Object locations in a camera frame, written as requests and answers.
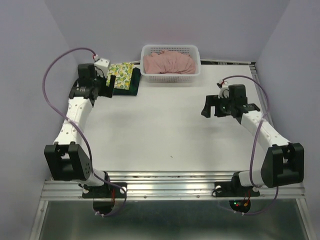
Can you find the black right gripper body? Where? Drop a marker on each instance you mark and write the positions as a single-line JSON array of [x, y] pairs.
[[223, 107]]

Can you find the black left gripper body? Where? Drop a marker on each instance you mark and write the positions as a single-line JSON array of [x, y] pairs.
[[103, 89]]

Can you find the lemon print skirt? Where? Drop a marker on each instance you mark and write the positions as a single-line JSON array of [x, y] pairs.
[[123, 74]]

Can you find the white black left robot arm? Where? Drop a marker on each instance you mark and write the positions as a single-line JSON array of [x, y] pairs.
[[66, 159]]

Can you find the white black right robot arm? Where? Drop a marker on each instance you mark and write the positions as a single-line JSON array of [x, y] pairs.
[[283, 163]]

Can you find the green plaid folded skirt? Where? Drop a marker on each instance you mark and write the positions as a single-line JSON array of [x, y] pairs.
[[130, 86]]

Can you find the white plastic basket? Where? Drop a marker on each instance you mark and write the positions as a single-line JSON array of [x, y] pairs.
[[185, 49]]

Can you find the pink skirt in basket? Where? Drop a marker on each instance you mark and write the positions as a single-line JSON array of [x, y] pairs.
[[169, 62]]

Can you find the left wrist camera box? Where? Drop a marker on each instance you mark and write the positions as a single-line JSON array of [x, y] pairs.
[[103, 65]]

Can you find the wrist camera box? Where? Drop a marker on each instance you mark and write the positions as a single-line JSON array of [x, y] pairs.
[[223, 89], [103, 65]]

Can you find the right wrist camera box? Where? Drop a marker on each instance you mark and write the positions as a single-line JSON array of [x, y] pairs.
[[223, 89]]

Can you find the aluminium frame rail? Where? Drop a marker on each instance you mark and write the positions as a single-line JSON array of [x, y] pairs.
[[229, 62]]

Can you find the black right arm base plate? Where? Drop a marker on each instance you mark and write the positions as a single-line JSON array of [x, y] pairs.
[[240, 195]]

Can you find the front aluminium rail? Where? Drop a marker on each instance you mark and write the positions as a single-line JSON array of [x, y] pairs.
[[147, 185]]

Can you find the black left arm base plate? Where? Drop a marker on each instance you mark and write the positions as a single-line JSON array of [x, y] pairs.
[[107, 200]]

